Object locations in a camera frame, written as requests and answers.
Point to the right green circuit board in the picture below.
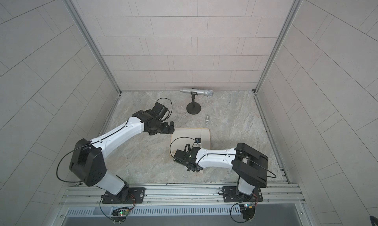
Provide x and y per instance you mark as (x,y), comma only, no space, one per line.
(247,211)

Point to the aluminium rail frame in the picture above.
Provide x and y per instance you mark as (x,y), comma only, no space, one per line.
(188,194)

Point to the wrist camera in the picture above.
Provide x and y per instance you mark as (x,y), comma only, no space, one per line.
(159,111)
(197,143)

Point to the black microphone stand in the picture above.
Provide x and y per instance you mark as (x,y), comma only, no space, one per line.
(193,107)

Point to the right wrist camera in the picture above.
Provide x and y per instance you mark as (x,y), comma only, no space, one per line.
(197,143)

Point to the silver microphone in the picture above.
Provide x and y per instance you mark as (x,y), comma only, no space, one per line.
(207,93)

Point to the white cutting board tan rim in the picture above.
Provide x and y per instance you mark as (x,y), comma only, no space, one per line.
(181,137)

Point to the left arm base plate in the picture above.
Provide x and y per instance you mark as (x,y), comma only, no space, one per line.
(128,196)

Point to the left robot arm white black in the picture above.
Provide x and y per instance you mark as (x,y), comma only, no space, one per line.
(88,158)

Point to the green circuit board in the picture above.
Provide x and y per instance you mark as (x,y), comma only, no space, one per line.
(120,214)
(247,211)

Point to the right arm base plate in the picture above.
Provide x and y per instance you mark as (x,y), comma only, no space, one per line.
(231,194)

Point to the left green circuit board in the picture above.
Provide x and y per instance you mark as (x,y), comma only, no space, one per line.
(120,214)

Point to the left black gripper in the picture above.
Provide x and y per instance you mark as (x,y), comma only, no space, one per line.
(167,128)

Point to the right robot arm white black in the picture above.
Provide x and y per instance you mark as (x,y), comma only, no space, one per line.
(250,164)

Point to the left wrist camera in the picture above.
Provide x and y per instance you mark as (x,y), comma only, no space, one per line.
(159,111)

